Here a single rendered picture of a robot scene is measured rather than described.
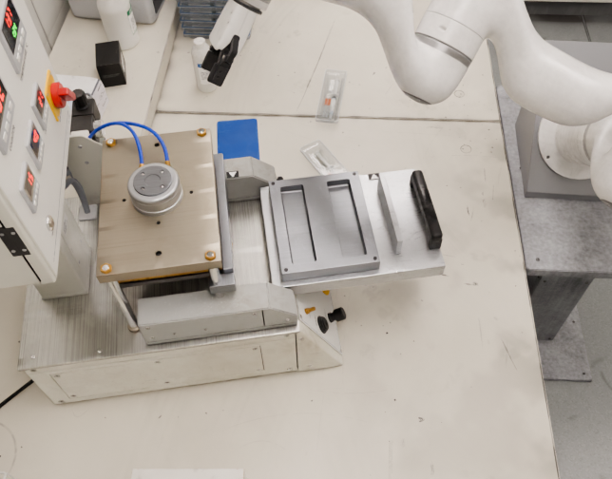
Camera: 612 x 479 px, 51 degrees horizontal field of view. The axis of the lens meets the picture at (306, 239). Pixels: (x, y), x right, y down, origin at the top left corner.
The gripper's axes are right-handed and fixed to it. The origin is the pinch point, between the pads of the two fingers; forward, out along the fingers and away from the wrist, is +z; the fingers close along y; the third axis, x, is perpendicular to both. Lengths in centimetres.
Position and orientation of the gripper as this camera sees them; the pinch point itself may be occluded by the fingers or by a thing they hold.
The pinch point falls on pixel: (212, 72)
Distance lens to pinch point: 139.3
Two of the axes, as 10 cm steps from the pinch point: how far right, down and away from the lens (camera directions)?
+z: -4.8, 8.1, 3.4
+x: 8.4, 3.0, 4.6
